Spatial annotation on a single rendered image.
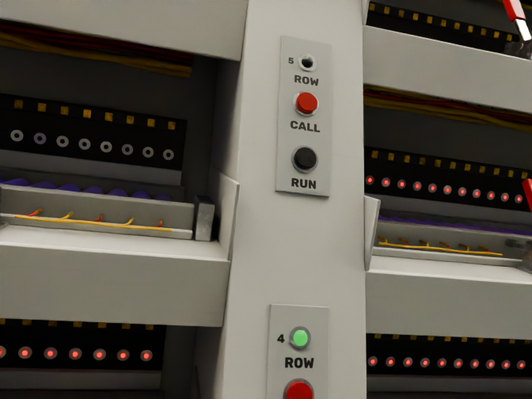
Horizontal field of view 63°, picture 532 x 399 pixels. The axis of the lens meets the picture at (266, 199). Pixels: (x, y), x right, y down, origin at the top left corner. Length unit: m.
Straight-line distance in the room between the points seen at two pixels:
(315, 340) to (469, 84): 0.26
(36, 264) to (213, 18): 0.21
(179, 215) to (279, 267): 0.09
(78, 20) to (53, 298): 0.19
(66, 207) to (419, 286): 0.26
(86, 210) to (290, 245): 0.15
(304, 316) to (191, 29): 0.22
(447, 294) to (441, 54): 0.20
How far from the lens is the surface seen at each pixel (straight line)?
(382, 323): 0.33
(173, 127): 0.47
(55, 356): 0.45
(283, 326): 0.29
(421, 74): 0.41
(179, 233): 0.33
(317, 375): 0.30
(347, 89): 0.35
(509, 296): 0.39
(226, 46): 0.35
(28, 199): 0.34
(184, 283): 0.29
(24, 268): 0.29
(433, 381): 0.54
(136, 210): 0.33
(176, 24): 0.35
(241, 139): 0.31
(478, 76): 0.44
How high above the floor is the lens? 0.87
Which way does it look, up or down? 15 degrees up
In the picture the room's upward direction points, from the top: 3 degrees clockwise
